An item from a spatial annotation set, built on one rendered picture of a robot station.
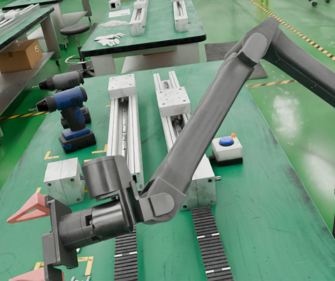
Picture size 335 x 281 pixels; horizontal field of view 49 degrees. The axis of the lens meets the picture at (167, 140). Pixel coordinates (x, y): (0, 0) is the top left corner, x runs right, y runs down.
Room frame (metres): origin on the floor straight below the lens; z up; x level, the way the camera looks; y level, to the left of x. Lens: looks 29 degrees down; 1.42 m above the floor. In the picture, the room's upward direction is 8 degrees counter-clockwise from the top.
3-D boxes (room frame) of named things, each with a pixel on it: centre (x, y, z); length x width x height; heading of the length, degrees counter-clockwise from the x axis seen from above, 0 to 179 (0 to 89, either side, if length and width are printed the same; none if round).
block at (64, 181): (0.90, 0.30, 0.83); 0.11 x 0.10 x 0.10; 95
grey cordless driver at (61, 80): (1.40, 0.39, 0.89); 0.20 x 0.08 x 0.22; 101
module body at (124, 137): (1.24, 0.15, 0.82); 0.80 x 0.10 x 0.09; 2
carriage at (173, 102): (1.25, -0.04, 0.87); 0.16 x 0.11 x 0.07; 2
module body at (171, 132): (1.25, -0.04, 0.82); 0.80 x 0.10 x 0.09; 2
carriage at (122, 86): (1.49, 0.16, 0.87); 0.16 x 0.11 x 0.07; 2
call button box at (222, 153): (0.97, -0.17, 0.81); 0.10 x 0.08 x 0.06; 92
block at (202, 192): (0.80, -0.07, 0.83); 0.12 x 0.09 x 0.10; 92
